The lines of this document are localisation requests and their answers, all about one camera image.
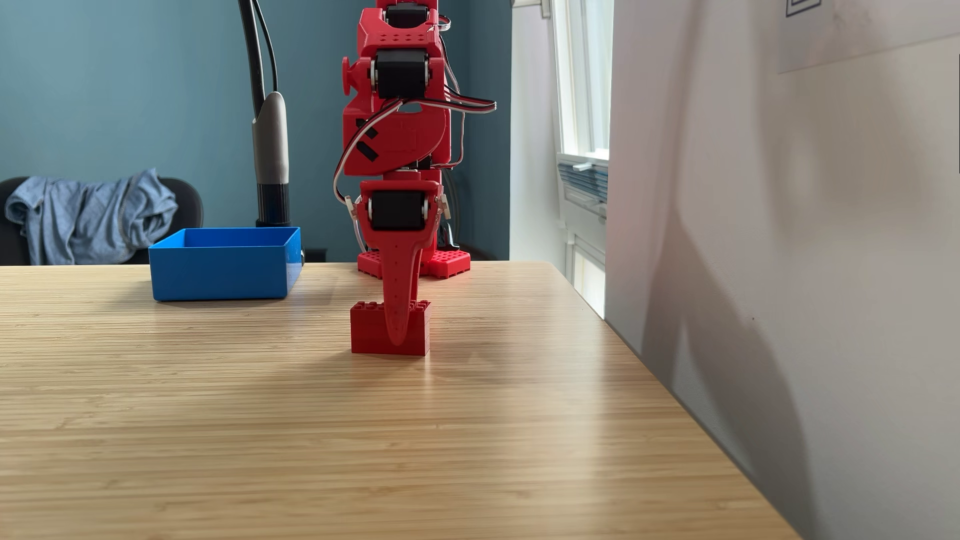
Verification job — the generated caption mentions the blue plastic bin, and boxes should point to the blue plastic bin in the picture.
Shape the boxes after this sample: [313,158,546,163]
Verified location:
[148,227,304,303]

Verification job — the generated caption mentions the white window frame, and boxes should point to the white window frame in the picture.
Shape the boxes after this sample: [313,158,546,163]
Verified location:
[551,0,615,163]

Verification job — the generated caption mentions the black gooseneck camera stand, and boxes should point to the black gooseneck camera stand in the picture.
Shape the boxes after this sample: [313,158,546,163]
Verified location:
[238,0,292,228]

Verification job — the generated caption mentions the white wall poster black print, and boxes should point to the white wall poster black print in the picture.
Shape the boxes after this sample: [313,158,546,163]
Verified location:
[776,0,960,75]

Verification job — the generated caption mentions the red lego brick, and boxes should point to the red lego brick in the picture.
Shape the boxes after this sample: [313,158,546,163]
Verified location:
[350,300,432,357]

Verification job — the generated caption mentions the grey-blue cloth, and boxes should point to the grey-blue cloth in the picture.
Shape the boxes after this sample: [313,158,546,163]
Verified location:
[4,168,180,267]

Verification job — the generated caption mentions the black chair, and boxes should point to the black chair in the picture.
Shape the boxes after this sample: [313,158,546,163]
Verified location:
[0,176,204,267]

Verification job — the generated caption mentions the grey ribbed window sill fixture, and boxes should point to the grey ribbed window sill fixture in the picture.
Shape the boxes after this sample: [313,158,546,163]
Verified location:
[557,157,609,219]

